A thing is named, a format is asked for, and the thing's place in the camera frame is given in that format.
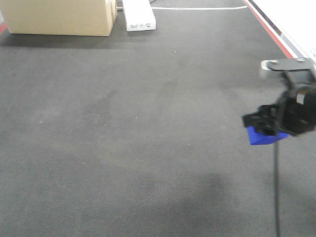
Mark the white long carton box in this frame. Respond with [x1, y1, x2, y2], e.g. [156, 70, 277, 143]
[122, 0, 156, 32]

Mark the large cardboard box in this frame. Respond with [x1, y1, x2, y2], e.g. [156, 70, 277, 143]
[0, 0, 117, 37]

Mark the blue plastic block part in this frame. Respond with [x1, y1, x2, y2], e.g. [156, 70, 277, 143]
[246, 126, 289, 145]

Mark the white conveyor side rail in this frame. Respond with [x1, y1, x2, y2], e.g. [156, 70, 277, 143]
[245, 0, 316, 61]

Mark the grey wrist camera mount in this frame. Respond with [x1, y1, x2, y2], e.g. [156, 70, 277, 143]
[259, 58, 316, 83]

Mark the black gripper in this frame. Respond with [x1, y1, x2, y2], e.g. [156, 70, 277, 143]
[242, 85, 316, 136]

